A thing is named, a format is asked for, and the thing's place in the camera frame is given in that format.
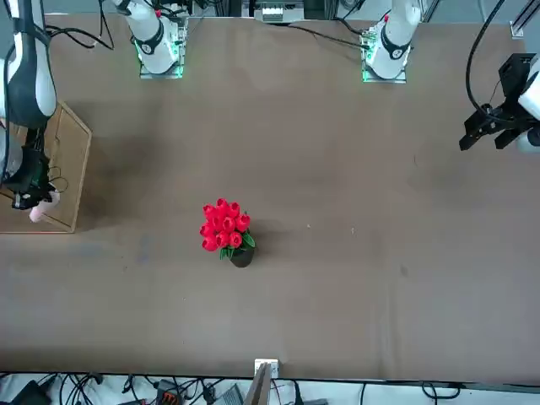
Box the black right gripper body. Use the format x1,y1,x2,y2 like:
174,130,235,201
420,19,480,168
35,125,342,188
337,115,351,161
2,145,52,199

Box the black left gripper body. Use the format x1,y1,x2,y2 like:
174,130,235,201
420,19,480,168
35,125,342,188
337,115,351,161
489,53,540,111

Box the pink plush doll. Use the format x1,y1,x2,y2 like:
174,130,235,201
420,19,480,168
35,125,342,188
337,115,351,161
27,191,61,224

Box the wooden drawer box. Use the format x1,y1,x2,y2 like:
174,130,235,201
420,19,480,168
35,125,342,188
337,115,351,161
0,99,93,234

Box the aluminium corner profile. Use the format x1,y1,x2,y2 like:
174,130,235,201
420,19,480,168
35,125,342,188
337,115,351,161
509,0,533,39

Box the red tulip bouquet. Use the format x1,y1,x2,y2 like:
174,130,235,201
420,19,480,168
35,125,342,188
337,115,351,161
199,197,257,261

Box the black power adapter box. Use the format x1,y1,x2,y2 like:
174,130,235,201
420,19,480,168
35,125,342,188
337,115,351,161
8,379,51,405

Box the black vase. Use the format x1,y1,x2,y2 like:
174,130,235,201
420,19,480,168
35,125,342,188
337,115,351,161
229,247,256,269

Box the white power strip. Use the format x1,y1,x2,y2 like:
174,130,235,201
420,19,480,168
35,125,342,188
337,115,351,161
254,0,284,22

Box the black orange electronic device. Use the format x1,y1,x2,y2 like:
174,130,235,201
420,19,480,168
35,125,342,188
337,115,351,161
154,378,183,405

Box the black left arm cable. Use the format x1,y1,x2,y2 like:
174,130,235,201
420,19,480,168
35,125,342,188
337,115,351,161
465,0,507,117

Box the black table cable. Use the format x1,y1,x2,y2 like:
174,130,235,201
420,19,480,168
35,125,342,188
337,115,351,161
286,23,370,48

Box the aluminium frame post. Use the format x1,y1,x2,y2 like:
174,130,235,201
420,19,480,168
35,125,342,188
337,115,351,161
246,358,280,405

